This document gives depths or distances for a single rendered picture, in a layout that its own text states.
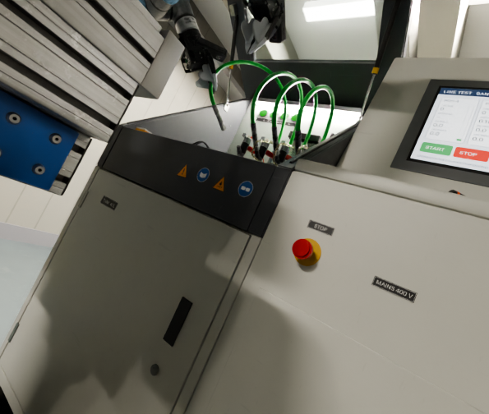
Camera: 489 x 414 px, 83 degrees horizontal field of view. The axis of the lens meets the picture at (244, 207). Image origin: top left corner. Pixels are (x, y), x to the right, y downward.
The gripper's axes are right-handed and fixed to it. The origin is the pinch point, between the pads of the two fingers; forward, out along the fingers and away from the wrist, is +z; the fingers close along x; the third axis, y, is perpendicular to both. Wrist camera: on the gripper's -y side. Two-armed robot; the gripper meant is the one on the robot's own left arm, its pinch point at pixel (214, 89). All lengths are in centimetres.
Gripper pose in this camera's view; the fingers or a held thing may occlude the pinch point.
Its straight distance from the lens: 107.7
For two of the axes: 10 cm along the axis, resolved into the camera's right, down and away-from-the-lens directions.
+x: 4.5, -1.3, -8.8
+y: -8.2, 3.2, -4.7
